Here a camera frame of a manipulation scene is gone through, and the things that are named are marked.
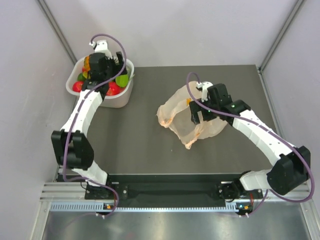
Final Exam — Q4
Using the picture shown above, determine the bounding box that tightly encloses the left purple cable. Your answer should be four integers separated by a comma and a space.
62, 34, 126, 218

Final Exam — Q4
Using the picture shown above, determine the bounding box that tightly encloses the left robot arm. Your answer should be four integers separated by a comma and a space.
51, 51, 127, 199

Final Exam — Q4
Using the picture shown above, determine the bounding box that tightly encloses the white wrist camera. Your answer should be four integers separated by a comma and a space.
196, 81, 213, 102
89, 40, 113, 58

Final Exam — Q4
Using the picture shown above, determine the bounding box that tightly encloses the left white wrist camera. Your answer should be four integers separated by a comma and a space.
89, 40, 113, 58

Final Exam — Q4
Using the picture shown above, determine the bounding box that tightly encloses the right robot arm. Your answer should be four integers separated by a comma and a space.
189, 81, 311, 198

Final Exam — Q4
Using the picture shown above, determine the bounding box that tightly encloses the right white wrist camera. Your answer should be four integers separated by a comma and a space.
196, 81, 213, 102

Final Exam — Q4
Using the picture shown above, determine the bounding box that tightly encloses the white plastic fruit basket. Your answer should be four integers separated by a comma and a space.
65, 57, 135, 108

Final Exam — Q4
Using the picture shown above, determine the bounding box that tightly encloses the small green lime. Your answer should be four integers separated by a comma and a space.
77, 73, 86, 82

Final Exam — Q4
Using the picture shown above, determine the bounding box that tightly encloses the translucent orange plastic bag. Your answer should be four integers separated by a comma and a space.
156, 85, 227, 150

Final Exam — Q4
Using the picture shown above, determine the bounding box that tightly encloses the aluminium frame rail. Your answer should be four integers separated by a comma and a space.
39, 181, 313, 213

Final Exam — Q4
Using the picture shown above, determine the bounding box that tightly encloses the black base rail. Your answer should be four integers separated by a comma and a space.
84, 173, 266, 208

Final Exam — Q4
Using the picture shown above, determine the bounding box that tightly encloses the green starfruit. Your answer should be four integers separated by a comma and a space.
115, 74, 129, 88

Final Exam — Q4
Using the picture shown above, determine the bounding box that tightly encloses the pineapple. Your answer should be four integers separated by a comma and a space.
82, 55, 90, 72

